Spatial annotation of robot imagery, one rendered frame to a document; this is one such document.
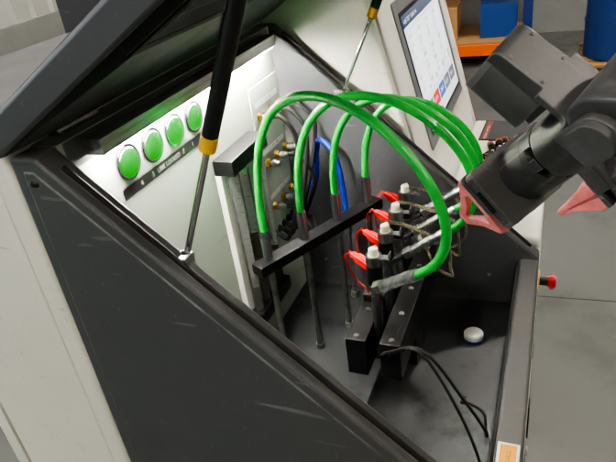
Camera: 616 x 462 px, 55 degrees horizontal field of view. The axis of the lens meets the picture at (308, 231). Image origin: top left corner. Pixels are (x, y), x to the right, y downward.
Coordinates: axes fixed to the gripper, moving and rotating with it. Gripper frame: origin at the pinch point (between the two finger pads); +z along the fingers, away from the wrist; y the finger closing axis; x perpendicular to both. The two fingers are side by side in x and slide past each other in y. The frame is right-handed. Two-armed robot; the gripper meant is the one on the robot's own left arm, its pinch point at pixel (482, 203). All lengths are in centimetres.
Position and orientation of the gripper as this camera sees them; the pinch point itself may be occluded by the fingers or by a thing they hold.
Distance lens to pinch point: 69.1
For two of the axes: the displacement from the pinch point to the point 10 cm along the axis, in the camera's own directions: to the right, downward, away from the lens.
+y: -7.6, 5.6, -3.3
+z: -1.9, 3.0, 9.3
